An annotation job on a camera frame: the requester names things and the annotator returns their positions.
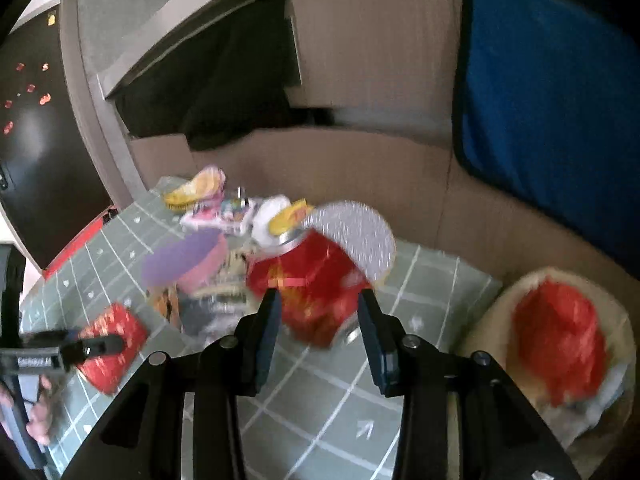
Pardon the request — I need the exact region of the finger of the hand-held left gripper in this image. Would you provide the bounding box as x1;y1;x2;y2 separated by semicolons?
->
59;332;126;362

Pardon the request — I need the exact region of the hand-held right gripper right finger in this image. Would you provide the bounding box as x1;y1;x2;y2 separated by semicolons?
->
357;290;582;480

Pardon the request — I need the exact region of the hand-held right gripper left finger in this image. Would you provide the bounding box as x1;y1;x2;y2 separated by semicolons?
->
65;287;284;480

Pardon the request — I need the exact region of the red snack packet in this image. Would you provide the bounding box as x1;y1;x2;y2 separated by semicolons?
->
75;302;151;395

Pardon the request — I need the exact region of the red can with foil lid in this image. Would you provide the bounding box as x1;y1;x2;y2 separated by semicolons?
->
245;200;398;349

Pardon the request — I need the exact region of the beige bin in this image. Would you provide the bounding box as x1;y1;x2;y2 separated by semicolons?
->
457;266;634;477

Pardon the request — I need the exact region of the white sock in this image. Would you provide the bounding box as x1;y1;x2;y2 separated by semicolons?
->
250;196;294;249

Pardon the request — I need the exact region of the pink yellow snack packet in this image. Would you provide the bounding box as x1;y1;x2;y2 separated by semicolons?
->
165;166;226;214

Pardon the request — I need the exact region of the person's left hand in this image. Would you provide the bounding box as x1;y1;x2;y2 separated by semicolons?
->
25;376;57;445

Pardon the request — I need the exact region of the green checked tablecloth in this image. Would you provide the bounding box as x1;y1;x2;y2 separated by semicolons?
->
20;175;504;480

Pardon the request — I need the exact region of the pink cup with purple lid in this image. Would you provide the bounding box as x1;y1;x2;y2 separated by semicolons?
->
141;230;229;294

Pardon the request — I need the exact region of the pink printed box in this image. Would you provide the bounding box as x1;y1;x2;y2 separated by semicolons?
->
180;197;258;236

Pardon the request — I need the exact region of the brown sofa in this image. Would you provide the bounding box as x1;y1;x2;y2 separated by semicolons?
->
127;0;640;311

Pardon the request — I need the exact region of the red plastic bag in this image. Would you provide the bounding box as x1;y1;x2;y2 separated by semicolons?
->
515;280;609;407

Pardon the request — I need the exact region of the black cabinet with red stickers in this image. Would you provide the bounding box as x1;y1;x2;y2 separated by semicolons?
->
0;20;117;272

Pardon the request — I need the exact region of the black cloth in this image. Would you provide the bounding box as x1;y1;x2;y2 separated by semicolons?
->
115;0;304;152

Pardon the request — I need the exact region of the blue cloth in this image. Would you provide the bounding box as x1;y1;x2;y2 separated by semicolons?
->
452;0;640;267

